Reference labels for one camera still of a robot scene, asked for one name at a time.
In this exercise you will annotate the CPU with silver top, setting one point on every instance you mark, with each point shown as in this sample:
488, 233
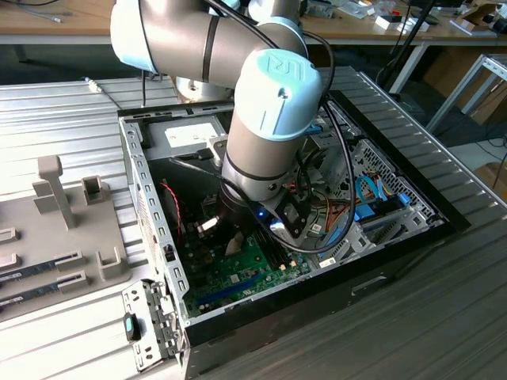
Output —
234, 245

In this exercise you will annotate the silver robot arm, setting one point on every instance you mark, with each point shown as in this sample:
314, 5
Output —
261, 118

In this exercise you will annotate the black RAM slot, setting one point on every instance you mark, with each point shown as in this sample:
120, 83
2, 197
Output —
269, 259
274, 258
284, 256
279, 257

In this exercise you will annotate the green motherboard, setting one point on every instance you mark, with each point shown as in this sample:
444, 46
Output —
237, 273

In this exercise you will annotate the blue expansion slot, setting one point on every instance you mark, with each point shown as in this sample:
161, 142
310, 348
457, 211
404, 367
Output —
229, 290

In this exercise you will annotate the grey power supply unit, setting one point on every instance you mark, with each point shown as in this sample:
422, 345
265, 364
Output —
158, 142

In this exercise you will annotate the black PC case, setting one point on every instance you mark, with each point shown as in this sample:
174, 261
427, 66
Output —
301, 312

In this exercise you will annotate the metal optical drive bay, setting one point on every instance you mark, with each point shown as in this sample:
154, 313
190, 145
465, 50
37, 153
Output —
336, 166

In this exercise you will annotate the blue drive bay latch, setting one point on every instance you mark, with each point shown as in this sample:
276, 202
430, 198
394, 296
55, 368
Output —
313, 130

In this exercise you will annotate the hard disk in blue carrier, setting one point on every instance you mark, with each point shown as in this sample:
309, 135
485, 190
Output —
366, 211

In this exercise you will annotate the black latch with teal stripe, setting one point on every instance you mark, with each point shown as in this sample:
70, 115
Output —
132, 328

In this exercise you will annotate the perforated metal disk bay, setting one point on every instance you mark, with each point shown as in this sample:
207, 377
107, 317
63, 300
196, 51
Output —
421, 215

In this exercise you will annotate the grey parts rack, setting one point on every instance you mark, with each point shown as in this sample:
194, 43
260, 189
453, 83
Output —
39, 237

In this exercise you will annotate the dark RAM stick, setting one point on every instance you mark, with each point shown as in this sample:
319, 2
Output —
27, 295
27, 270

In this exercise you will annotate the wooden desk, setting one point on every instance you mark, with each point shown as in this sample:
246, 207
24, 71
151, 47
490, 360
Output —
356, 29

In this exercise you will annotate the small white box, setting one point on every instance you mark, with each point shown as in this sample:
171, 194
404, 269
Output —
384, 21

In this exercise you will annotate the black slanted pole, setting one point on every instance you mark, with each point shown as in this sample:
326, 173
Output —
412, 29

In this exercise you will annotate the large brown cardboard box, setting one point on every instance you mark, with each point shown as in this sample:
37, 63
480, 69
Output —
495, 107

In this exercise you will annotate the open cardboard box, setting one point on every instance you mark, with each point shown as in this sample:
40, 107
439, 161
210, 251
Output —
471, 14

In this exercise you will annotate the white camera with black bracket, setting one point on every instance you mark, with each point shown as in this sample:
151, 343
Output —
291, 215

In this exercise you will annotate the blue plastic rail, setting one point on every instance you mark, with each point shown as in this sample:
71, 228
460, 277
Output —
332, 237

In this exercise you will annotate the aluminium profile frame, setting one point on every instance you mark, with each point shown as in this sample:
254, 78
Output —
456, 94

